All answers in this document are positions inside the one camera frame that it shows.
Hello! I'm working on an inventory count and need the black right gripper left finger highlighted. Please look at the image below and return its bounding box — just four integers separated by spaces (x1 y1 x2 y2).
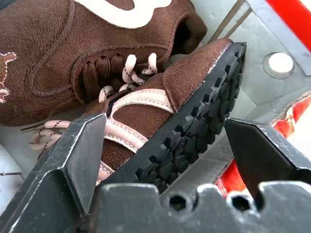
0 112 108 233

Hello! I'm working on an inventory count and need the brown suede shoe white logo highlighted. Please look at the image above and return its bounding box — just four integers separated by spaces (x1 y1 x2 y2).
0 0 208 127

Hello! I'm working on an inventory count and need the brown suede shoe black sole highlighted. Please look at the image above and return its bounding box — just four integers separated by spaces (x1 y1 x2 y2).
28 38 248 195

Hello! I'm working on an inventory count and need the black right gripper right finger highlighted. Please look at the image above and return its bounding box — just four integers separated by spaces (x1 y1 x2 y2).
224 117 311 207

